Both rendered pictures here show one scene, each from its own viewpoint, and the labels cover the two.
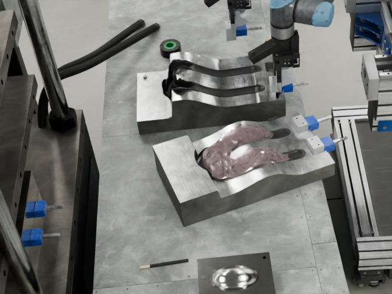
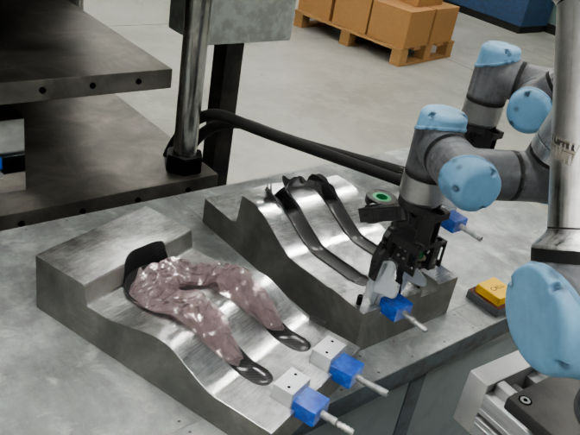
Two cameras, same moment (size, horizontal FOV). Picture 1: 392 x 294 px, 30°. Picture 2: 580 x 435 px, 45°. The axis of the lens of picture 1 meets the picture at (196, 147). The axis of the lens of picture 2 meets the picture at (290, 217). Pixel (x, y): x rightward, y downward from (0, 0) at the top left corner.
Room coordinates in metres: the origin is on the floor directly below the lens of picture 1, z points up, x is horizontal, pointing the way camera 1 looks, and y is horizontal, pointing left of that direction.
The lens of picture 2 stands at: (1.00, -0.90, 1.60)
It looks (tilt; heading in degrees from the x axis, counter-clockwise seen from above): 29 degrees down; 44
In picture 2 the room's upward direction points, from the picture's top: 10 degrees clockwise
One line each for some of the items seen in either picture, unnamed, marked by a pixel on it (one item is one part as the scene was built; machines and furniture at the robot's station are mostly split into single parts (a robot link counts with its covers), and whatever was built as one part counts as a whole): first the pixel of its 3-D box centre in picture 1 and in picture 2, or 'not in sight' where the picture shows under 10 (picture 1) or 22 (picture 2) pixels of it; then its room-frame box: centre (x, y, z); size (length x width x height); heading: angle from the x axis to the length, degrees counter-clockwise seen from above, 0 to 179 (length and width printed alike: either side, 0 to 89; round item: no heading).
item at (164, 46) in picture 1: (170, 48); (380, 202); (2.27, 0.05, 0.82); 0.08 x 0.08 x 0.04
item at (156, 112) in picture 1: (208, 87); (323, 237); (1.95, -0.07, 0.87); 0.50 x 0.26 x 0.14; 88
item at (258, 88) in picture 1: (212, 77); (329, 222); (1.94, -0.08, 0.92); 0.35 x 0.16 x 0.09; 88
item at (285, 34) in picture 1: (282, 28); (425, 186); (1.89, -0.32, 1.12); 0.08 x 0.08 x 0.05
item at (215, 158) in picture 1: (242, 149); (204, 293); (1.60, -0.14, 0.90); 0.26 x 0.18 x 0.08; 105
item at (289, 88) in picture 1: (289, 84); (399, 310); (1.88, -0.34, 0.89); 0.13 x 0.05 x 0.05; 88
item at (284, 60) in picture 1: (284, 48); (414, 231); (1.88, -0.32, 1.04); 0.09 x 0.08 x 0.12; 88
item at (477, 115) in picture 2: not in sight; (482, 111); (2.18, -0.20, 1.17); 0.08 x 0.08 x 0.05
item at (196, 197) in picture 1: (243, 160); (197, 314); (1.59, -0.14, 0.85); 0.50 x 0.26 x 0.11; 105
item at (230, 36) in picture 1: (243, 29); (457, 223); (2.18, -0.23, 0.93); 0.13 x 0.05 x 0.05; 88
